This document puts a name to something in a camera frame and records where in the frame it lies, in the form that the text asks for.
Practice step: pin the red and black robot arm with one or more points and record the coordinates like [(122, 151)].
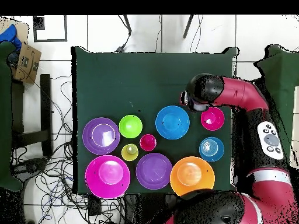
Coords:
[(240, 93)]

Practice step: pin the large yellow bowl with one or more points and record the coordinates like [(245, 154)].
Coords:
[(192, 178)]

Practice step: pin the black power strip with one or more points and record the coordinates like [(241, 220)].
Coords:
[(94, 205)]

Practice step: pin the grey pedestal leg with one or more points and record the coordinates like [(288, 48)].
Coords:
[(30, 166)]

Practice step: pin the translucent teal bowl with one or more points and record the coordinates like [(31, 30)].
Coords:
[(211, 149)]

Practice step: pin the red cup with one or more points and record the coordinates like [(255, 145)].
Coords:
[(148, 142)]

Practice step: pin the large pink bowl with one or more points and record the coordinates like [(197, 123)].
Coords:
[(107, 176)]

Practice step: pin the green cloth side table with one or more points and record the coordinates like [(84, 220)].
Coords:
[(4, 116), (280, 70)]

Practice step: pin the blue cloth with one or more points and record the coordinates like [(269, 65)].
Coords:
[(10, 35)]

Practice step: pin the dark green tablecloth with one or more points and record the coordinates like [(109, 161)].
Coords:
[(140, 81)]

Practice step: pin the black wooden stand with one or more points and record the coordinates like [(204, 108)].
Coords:
[(45, 105)]

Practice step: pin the black camera tripod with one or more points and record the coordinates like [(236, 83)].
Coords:
[(127, 24)]

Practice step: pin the small red bowl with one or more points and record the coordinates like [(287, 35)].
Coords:
[(215, 121)]

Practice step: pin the purple bowl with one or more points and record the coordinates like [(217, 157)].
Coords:
[(93, 144), (154, 171)]

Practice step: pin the yellow cup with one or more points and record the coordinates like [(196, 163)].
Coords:
[(129, 152)]

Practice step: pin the blue bowl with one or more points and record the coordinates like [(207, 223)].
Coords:
[(172, 122)]

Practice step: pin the small green bowl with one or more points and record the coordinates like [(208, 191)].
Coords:
[(130, 126)]

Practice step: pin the cardboard box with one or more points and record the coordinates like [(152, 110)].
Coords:
[(28, 63)]

